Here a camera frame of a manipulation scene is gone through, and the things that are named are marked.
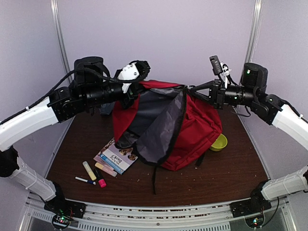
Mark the left aluminium frame post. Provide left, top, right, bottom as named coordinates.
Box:
left=50, top=0, right=70, bottom=73

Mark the peach highlighter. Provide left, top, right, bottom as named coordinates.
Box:
left=95, top=162, right=117, bottom=177

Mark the red backpack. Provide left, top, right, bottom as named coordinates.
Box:
left=112, top=80, right=223, bottom=196

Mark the grey pouch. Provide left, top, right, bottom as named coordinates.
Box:
left=99, top=102, right=115, bottom=116

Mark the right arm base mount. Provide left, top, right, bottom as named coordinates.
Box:
left=230, top=199, right=271, bottom=218

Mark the front aluminium rail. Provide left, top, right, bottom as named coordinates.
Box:
left=24, top=197, right=289, bottom=231

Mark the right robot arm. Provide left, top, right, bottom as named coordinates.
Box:
left=190, top=63, right=308, bottom=213

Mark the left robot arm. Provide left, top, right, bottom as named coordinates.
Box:
left=0, top=56, right=150, bottom=214

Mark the yellow highlighter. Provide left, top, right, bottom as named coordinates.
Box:
left=82, top=161, right=97, bottom=181

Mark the aluminium frame post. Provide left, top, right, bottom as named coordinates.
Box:
left=245, top=0, right=264, bottom=63
left=50, top=0, right=70, bottom=73

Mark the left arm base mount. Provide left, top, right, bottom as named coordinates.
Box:
left=43, top=199, right=86, bottom=218

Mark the dog cover book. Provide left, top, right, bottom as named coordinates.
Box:
left=94, top=138, right=138, bottom=175

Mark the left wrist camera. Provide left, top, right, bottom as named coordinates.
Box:
left=114, top=60, right=151, bottom=93

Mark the lime green bowl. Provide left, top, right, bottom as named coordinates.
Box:
left=209, top=134, right=228, bottom=152

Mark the right aluminium frame post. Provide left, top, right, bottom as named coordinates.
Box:
left=245, top=0, right=264, bottom=63

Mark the pink highlighter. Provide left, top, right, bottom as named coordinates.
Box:
left=93, top=168, right=106, bottom=188

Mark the white blue pen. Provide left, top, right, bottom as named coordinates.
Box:
left=75, top=177, right=96, bottom=185

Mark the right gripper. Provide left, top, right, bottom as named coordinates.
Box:
left=191, top=78, right=258, bottom=109

